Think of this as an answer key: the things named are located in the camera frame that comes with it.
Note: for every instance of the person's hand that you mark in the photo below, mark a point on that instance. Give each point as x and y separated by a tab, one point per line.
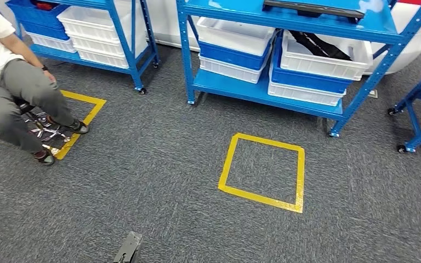
49	76

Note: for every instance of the person's forearm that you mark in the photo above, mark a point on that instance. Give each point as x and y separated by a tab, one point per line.
21	51

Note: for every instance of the blue metal shelf rack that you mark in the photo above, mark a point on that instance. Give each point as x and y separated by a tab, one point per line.
414	112
136	72
250	90

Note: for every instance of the black plastic plate part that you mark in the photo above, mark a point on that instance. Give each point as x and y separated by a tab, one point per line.
305	7

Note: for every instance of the black plastic trim part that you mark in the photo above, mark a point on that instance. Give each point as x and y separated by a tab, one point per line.
319	45

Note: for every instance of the yellow floor tape square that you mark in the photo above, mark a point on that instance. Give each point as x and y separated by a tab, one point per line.
87	98

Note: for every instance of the blue plastic crate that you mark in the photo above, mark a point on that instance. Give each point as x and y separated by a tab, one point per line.
305	81
40	25
228	58

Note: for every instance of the person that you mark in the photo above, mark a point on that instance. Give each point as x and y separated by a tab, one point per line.
0	90

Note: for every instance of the black chrome stool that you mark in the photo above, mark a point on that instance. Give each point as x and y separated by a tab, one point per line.
47	132

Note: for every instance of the red item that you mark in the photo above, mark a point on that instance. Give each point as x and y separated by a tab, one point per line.
45	5

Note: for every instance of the grey floor socket plate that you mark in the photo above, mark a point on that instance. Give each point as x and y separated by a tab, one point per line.
373	93

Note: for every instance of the white car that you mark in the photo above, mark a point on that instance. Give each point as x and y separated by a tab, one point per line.
406	47

